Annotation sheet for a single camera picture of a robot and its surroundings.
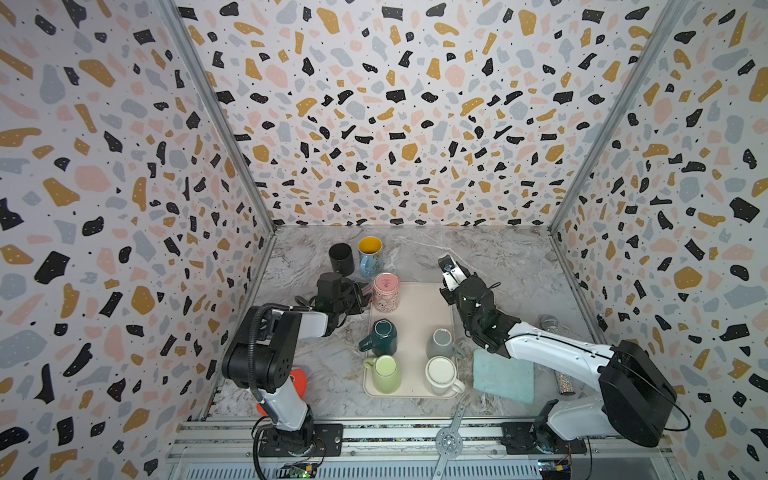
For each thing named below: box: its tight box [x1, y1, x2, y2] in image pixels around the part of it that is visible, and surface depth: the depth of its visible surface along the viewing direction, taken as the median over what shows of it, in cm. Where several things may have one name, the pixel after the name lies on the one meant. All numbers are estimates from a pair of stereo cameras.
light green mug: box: [363, 355, 402, 394], surface depth 79 cm
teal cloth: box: [473, 348, 534, 404], surface depth 84 cm
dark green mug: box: [358, 318, 398, 357], surface depth 84 cm
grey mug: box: [426, 328, 454, 358], surface depth 83 cm
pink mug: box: [372, 272, 401, 314], surface depth 93 cm
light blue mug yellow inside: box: [358, 236, 384, 278], surface depth 105 cm
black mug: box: [328, 242, 355, 277], surface depth 105 cm
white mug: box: [425, 355, 465, 396], surface depth 80 cm
